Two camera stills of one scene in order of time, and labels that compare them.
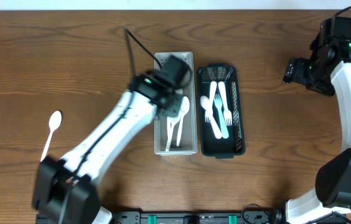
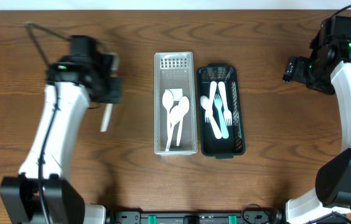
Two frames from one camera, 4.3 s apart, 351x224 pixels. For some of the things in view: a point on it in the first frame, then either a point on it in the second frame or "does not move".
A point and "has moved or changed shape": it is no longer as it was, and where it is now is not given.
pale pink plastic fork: (212, 91) does not move
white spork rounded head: (205, 104) does not move
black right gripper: (292, 70) does not move
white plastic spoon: (55, 121) has moved or changed shape
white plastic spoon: (184, 108) does not move
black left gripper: (172, 104) -> (113, 86)
